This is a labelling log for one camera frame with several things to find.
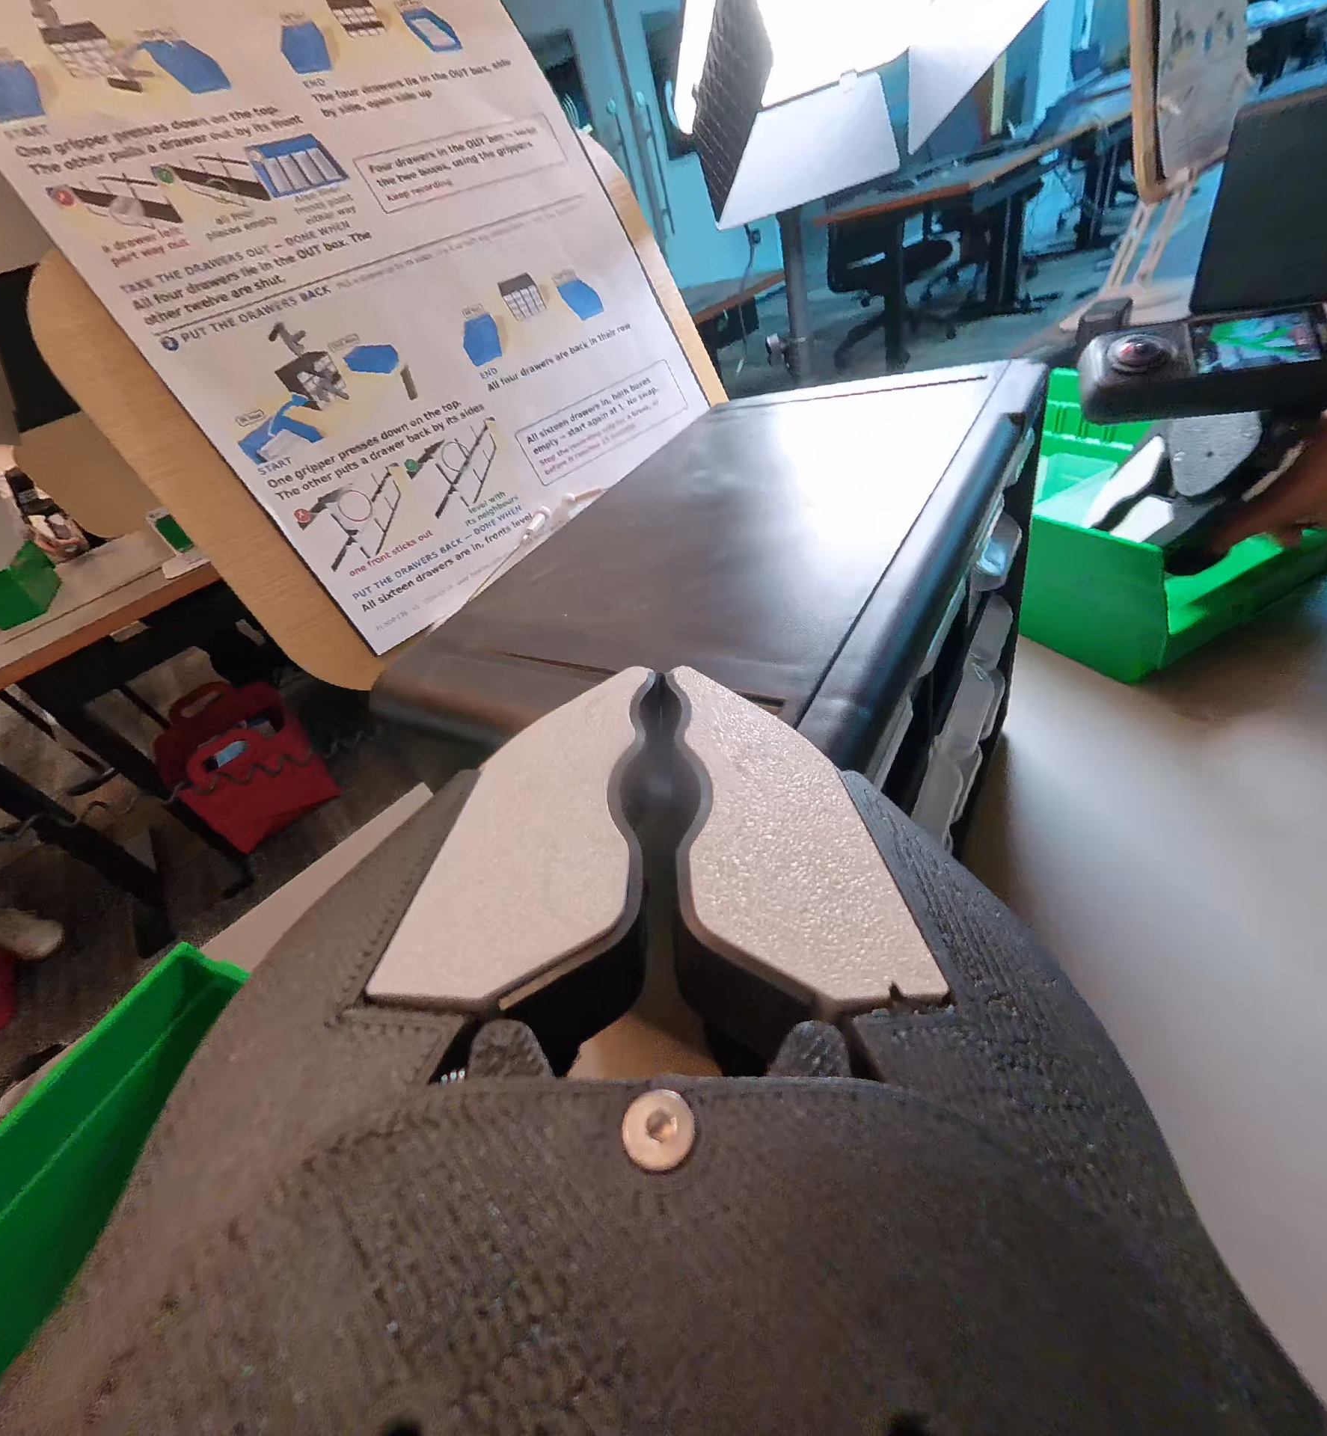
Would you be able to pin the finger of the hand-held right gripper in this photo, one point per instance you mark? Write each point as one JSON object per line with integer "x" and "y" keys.
{"x": 1134, "y": 470}
{"x": 1155, "y": 521}

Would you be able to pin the person's right hand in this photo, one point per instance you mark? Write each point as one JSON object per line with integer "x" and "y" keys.
{"x": 1325, "y": 482}

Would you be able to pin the white softbox light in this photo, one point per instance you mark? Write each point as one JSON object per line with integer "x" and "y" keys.
{"x": 819, "y": 146}

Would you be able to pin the white poster clip stand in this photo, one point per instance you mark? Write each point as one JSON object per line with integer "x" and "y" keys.
{"x": 574, "y": 499}

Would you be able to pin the wooden office desk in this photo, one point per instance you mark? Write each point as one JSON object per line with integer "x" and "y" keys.
{"x": 960, "y": 183}

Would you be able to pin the green plastic bin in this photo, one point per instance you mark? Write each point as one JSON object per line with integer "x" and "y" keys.
{"x": 1101, "y": 605}
{"x": 35, "y": 1178}

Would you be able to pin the wooden easel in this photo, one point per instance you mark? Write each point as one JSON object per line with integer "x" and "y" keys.
{"x": 1149, "y": 111}

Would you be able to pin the set of clear cabinet drawers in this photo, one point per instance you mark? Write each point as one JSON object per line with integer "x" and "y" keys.
{"x": 972, "y": 673}

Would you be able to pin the wooden side table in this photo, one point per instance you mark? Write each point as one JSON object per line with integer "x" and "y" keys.
{"x": 80, "y": 628}

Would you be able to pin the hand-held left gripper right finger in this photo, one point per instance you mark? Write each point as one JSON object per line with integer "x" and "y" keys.
{"x": 810, "y": 886}

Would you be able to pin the black office chair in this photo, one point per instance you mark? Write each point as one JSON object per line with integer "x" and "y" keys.
{"x": 888, "y": 263}

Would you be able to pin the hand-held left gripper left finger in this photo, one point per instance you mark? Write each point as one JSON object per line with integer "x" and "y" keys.
{"x": 505, "y": 874}

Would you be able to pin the printed instruction poster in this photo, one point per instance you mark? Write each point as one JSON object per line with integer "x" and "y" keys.
{"x": 337, "y": 281}

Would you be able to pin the black board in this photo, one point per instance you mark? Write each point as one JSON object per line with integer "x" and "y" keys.
{"x": 1292, "y": 191}

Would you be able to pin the black drawer cabinet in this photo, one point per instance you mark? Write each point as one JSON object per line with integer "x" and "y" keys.
{"x": 730, "y": 527}

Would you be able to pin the small green box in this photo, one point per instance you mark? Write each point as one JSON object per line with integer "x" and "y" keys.
{"x": 6, "y": 589}

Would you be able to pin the red bag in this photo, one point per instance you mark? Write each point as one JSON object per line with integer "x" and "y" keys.
{"x": 248, "y": 784}

